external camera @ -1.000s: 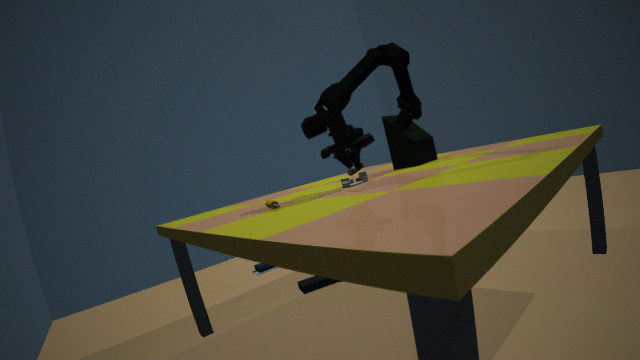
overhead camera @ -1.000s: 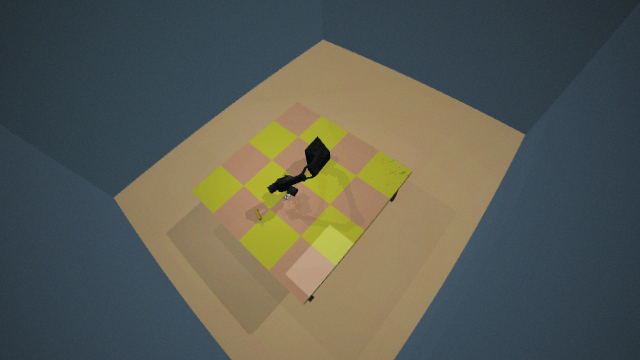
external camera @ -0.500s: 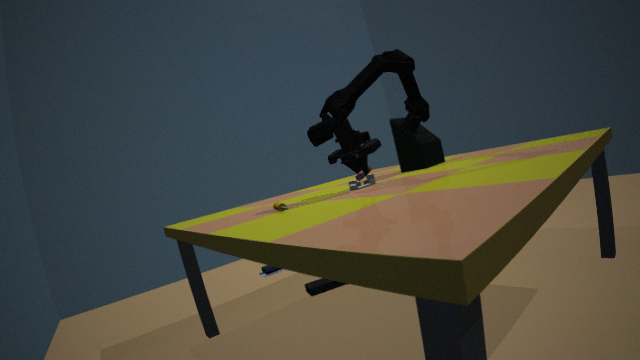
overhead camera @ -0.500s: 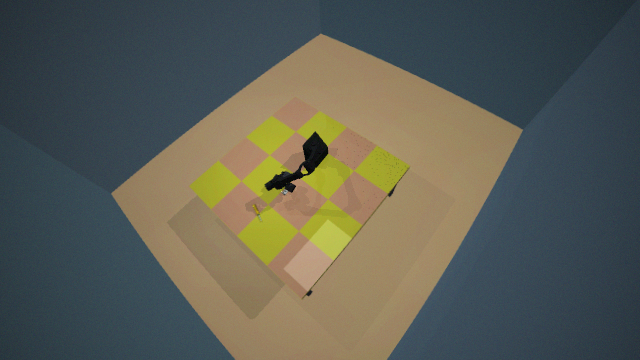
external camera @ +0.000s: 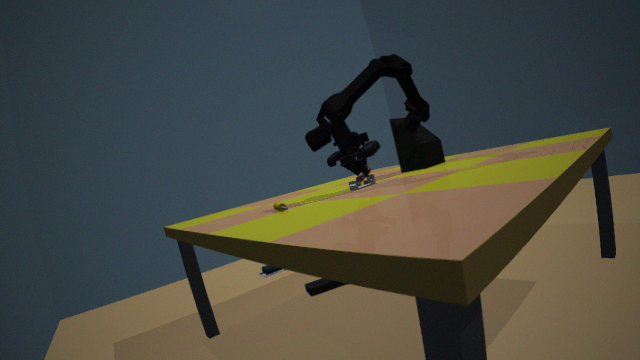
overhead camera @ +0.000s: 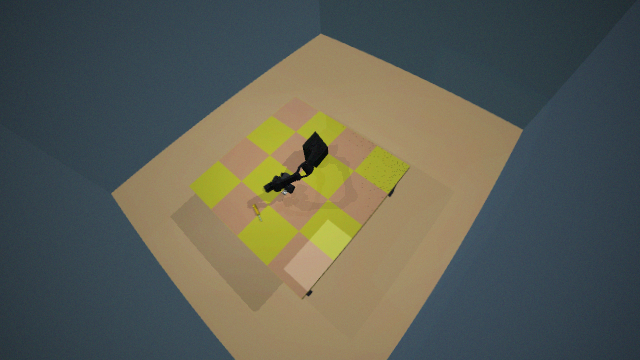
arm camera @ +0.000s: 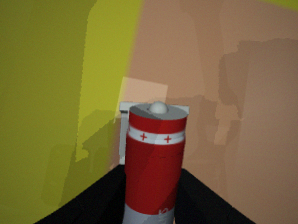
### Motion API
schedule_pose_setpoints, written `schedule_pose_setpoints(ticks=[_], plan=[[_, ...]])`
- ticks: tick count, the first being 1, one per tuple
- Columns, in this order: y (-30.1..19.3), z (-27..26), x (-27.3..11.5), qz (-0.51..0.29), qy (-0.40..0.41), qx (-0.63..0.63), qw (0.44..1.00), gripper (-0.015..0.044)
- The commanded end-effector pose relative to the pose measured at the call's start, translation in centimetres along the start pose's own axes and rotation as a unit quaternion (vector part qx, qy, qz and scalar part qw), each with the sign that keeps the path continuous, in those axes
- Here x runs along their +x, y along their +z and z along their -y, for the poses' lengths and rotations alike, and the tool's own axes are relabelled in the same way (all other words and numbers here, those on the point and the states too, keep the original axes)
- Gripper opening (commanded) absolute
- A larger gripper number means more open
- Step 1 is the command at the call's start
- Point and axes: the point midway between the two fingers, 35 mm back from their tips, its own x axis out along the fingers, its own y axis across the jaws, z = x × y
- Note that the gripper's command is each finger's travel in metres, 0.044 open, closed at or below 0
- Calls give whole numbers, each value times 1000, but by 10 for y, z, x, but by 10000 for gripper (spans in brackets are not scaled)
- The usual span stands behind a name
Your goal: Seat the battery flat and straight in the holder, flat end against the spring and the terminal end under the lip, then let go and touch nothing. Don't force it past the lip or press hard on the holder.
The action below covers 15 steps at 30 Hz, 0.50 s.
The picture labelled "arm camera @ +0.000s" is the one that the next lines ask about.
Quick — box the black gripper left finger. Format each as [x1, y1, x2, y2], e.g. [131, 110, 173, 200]
[35, 165, 126, 224]

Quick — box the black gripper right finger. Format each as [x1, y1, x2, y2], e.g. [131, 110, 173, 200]
[174, 168, 255, 224]

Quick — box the red and silver battery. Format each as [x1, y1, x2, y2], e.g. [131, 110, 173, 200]
[122, 101, 188, 224]

